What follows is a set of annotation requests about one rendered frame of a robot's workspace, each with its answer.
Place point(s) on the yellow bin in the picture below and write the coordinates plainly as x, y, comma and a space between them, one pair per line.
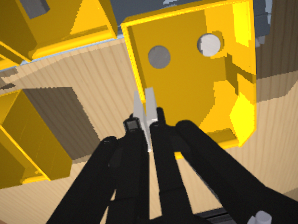
22, 127
78, 19
10, 59
217, 93

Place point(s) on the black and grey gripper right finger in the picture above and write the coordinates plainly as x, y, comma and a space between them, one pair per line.
246, 199

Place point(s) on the dark grey disc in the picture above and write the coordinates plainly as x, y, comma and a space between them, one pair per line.
208, 44

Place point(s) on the grey round disc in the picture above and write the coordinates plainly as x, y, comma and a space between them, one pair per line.
159, 57

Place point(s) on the grey metal shelf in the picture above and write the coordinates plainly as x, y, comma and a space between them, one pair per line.
262, 10

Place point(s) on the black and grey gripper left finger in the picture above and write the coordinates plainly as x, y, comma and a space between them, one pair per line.
88, 197

